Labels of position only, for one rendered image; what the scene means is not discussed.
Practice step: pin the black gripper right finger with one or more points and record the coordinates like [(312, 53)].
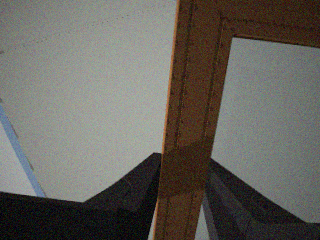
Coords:
[(235, 211)]

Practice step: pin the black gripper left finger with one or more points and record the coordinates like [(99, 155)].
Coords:
[(123, 211)]

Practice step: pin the brown wooden picture frame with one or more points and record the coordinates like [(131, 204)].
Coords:
[(244, 90)]

